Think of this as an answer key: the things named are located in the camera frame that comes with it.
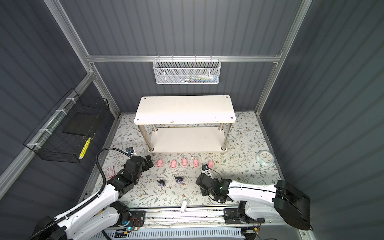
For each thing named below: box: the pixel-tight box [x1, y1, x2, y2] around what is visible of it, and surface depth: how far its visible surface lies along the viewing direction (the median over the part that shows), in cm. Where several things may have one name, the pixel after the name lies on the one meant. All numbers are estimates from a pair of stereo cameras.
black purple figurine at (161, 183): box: [156, 180, 166, 188], surface depth 82 cm
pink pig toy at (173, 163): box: [171, 158, 177, 168], surface depth 93 cm
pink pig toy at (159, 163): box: [157, 158, 163, 168], surface depth 93 cm
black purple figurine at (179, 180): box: [174, 176, 184, 184], surface depth 84 cm
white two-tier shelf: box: [133, 95, 236, 153], surface depth 82 cm
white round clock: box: [255, 150, 275, 166], surface depth 93 cm
